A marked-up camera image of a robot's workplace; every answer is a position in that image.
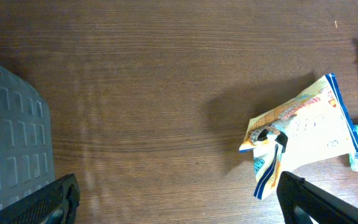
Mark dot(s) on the grey plastic mesh basket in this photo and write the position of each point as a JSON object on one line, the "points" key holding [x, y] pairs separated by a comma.
{"points": [[26, 157]]}

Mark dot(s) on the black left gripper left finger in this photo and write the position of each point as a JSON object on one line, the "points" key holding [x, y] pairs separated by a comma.
{"points": [[57, 202]]}

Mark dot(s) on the yellow blue snack bag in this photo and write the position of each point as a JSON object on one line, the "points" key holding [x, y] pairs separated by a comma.
{"points": [[313, 126]]}

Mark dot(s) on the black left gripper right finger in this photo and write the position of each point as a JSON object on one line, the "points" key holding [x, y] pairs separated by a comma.
{"points": [[303, 202]]}

